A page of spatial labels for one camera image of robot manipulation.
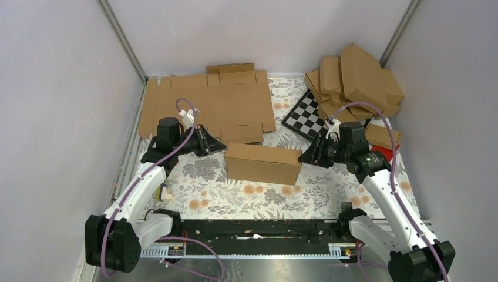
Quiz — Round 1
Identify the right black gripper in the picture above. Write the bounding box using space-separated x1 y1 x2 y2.
297 132 351 169

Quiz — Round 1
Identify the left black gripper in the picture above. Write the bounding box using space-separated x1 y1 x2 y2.
174 124 227 158

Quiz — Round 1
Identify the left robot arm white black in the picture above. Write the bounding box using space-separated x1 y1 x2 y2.
84 117 227 273

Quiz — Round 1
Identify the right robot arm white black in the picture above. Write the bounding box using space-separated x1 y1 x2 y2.
298 122 456 281

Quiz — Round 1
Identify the folded cardboard box beside red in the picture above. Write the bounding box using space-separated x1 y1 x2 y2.
365 123 392 150

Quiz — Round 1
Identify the large folded cardboard box top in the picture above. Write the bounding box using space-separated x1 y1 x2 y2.
340 43 389 112

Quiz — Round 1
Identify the black white checkerboard panel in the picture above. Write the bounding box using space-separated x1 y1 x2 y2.
281 89 328 141

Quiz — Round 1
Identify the floral patterned table mat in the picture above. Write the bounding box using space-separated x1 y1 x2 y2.
139 78 420 220

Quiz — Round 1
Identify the stack of flat cardboard blanks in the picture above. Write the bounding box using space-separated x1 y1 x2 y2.
138 63 276 143

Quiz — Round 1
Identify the small green white object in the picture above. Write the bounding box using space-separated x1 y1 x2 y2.
156 183 174 202

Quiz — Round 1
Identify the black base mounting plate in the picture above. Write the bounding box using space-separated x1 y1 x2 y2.
144 219 362 259

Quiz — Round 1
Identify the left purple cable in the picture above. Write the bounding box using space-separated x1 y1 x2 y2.
100 98 227 282

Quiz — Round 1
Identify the purple cable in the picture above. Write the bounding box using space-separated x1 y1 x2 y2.
100 98 227 282
327 102 450 282

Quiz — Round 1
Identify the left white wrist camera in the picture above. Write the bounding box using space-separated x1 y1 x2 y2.
179 108 198 129

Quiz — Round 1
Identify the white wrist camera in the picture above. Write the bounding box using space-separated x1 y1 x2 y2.
325 118 341 142
179 108 198 129

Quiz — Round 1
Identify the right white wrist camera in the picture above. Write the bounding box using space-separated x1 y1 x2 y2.
325 118 341 142

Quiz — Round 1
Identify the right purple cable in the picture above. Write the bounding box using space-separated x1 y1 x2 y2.
327 102 450 282

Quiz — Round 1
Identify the aluminium frame rail front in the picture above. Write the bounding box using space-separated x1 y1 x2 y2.
87 219 439 261

